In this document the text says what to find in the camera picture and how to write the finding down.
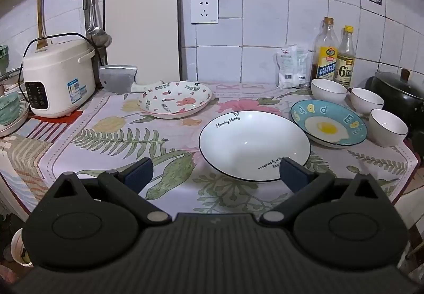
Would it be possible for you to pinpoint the steel cleaver with white handle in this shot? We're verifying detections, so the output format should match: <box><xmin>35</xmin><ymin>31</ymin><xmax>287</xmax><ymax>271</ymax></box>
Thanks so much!
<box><xmin>99</xmin><ymin>64</ymin><xmax>160</xmax><ymax>93</ymax></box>

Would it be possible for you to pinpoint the striped patchwork cloth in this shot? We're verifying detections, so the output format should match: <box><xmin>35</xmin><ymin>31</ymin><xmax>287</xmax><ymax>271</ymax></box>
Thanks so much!
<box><xmin>0</xmin><ymin>111</ymin><xmax>83</xmax><ymax>212</ymax></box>

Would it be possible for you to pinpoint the blue fried egg plate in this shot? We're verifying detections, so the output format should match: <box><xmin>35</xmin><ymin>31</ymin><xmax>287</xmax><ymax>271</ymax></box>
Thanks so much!
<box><xmin>290</xmin><ymin>99</ymin><xmax>368</xmax><ymax>148</ymax></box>

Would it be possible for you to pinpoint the white rice cooker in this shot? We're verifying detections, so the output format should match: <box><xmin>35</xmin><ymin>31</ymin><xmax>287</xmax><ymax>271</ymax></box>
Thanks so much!
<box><xmin>21</xmin><ymin>32</ymin><xmax>97</xmax><ymax>118</ymax></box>

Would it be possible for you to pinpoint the wooden spatula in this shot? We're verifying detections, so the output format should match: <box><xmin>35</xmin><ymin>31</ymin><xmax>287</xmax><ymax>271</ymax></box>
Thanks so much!
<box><xmin>36</xmin><ymin>0</ymin><xmax>49</xmax><ymax>50</ymax></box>

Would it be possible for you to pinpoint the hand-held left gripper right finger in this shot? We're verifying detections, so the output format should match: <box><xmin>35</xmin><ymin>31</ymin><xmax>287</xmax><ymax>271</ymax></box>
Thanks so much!
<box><xmin>259</xmin><ymin>158</ymin><xmax>381</xmax><ymax>226</ymax></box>

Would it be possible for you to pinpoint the white bowl with black rim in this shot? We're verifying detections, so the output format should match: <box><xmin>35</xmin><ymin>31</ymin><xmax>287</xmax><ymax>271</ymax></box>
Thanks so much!
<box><xmin>350</xmin><ymin>87</ymin><xmax>385</xmax><ymax>116</ymax></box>
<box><xmin>311</xmin><ymin>78</ymin><xmax>348</xmax><ymax>103</ymax></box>
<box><xmin>368</xmin><ymin>109</ymin><xmax>409</xmax><ymax>148</ymax></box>

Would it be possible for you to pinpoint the cooking wine bottle yellow label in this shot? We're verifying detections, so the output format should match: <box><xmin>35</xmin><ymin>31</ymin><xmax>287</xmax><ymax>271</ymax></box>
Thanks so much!
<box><xmin>313</xmin><ymin>17</ymin><xmax>339</xmax><ymax>81</ymax></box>

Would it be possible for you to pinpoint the floral tablecloth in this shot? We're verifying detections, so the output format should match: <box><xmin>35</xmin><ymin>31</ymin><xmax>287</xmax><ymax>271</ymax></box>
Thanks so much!
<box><xmin>50</xmin><ymin>81</ymin><xmax>417</xmax><ymax>215</ymax></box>

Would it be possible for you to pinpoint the black cooking pot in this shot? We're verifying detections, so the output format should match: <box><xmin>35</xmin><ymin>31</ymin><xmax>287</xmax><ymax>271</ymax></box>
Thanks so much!
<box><xmin>370</xmin><ymin>69</ymin><xmax>424</xmax><ymax>143</ymax></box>

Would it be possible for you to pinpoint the metal ladle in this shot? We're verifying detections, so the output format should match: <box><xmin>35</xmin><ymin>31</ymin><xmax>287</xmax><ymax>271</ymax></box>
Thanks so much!
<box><xmin>84</xmin><ymin>0</ymin><xmax>112</xmax><ymax>48</ymax></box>

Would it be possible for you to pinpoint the white cutting board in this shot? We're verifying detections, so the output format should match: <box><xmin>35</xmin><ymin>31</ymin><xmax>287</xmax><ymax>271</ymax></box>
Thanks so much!
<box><xmin>102</xmin><ymin>0</ymin><xmax>182</xmax><ymax>87</ymax></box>

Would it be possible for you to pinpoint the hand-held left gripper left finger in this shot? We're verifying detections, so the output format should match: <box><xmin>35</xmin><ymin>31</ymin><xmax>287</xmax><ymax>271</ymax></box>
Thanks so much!
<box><xmin>49</xmin><ymin>158</ymin><xmax>171</xmax><ymax>226</ymax></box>

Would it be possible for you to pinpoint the pink rabbit print plate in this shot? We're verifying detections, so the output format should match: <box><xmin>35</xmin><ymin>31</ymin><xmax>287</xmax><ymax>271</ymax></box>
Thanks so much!
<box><xmin>137</xmin><ymin>81</ymin><xmax>213</xmax><ymax>119</ymax></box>

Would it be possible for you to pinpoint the vinegar bottle with yellow cap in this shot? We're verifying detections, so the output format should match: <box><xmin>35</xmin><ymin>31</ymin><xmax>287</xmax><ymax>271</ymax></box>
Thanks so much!
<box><xmin>334</xmin><ymin>25</ymin><xmax>356</xmax><ymax>89</ymax></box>

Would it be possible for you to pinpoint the white wall socket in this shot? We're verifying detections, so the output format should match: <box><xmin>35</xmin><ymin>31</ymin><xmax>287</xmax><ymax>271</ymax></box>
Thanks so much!
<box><xmin>190</xmin><ymin>0</ymin><xmax>219</xmax><ymax>25</ymax></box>

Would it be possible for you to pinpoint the white plate with black rim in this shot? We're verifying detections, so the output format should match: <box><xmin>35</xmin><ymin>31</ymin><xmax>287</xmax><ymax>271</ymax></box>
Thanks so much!
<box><xmin>199</xmin><ymin>110</ymin><xmax>311</xmax><ymax>182</ymax></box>

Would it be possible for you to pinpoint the paper cup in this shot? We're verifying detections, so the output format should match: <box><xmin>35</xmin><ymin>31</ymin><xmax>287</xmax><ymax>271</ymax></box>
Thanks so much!
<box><xmin>11</xmin><ymin>228</ymin><xmax>34</xmax><ymax>267</ymax></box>

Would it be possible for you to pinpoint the white seasoning packet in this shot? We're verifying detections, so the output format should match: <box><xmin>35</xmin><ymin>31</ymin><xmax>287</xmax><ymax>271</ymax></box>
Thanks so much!
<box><xmin>296</xmin><ymin>47</ymin><xmax>315</xmax><ymax>88</ymax></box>
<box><xmin>275</xmin><ymin>44</ymin><xmax>299</xmax><ymax>89</ymax></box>

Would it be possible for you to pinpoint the green bowl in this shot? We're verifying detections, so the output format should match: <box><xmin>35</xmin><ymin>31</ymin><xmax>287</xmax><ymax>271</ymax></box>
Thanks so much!
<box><xmin>0</xmin><ymin>92</ymin><xmax>22</xmax><ymax>126</ymax></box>

